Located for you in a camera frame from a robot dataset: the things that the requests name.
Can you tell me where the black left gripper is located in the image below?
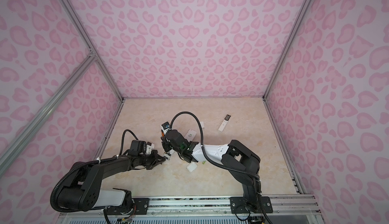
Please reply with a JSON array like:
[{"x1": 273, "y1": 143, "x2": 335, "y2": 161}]
[{"x1": 138, "y1": 150, "x2": 166, "y2": 169}]

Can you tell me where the white remote with eco sticker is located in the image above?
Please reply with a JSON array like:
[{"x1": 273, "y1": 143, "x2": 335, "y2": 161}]
[{"x1": 184, "y1": 130, "x2": 197, "y2": 142}]

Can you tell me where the white air conditioner remote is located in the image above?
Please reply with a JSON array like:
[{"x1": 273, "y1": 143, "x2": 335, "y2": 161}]
[{"x1": 164, "y1": 150, "x2": 175, "y2": 160}]

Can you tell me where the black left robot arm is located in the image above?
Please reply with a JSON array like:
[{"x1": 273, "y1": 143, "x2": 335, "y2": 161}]
[{"x1": 50, "y1": 150, "x2": 166, "y2": 213}]

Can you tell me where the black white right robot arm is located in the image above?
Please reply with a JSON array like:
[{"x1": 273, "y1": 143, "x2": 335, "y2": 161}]
[{"x1": 161, "y1": 130, "x2": 261, "y2": 212}]

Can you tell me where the slim white remote with display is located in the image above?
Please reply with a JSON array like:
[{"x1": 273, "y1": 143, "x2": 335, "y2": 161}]
[{"x1": 218, "y1": 114, "x2": 231, "y2": 132}]

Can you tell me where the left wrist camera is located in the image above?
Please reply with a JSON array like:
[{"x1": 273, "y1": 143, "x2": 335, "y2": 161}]
[{"x1": 126, "y1": 140, "x2": 155, "y2": 156}]

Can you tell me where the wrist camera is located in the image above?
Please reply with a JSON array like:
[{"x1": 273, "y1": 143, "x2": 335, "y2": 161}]
[
  {"x1": 161, "y1": 122, "x2": 171, "y2": 136},
  {"x1": 126, "y1": 140, "x2": 155, "y2": 156}
]

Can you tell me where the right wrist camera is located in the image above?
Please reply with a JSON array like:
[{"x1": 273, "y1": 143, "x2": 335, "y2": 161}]
[{"x1": 161, "y1": 122, "x2": 171, "y2": 136}]

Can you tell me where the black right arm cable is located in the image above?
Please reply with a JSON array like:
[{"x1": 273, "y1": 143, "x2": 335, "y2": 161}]
[{"x1": 169, "y1": 111, "x2": 261, "y2": 182}]

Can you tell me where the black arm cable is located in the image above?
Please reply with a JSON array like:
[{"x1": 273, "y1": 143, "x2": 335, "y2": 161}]
[
  {"x1": 169, "y1": 111, "x2": 261, "y2": 182},
  {"x1": 119, "y1": 129, "x2": 139, "y2": 156}
]

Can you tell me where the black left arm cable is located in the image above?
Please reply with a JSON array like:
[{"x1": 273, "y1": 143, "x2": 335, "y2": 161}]
[{"x1": 119, "y1": 129, "x2": 139, "y2": 156}]

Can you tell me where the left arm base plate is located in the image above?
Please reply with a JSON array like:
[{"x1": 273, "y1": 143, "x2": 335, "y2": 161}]
[{"x1": 106, "y1": 198, "x2": 150, "y2": 216}]

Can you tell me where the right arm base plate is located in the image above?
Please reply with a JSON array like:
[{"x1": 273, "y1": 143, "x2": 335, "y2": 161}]
[{"x1": 229, "y1": 196, "x2": 274, "y2": 214}]

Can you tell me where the aluminium corner frame post left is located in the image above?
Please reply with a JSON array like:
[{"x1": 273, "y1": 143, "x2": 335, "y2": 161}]
[{"x1": 59, "y1": 0, "x2": 124, "y2": 102}]

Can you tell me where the aluminium corner frame post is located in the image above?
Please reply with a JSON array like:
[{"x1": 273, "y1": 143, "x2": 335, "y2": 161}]
[
  {"x1": 59, "y1": 0, "x2": 124, "y2": 102},
  {"x1": 262, "y1": 0, "x2": 314, "y2": 101}
]

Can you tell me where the aluminium diagonal frame bar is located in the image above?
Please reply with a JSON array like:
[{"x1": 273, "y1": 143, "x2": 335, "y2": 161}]
[{"x1": 1, "y1": 53, "x2": 96, "y2": 176}]

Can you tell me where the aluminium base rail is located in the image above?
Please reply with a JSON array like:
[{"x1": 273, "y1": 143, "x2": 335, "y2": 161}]
[{"x1": 57, "y1": 193, "x2": 321, "y2": 224}]

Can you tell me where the aluminium corner frame post right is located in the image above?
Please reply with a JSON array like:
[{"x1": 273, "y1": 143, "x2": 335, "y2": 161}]
[{"x1": 262, "y1": 0, "x2": 314, "y2": 101}]

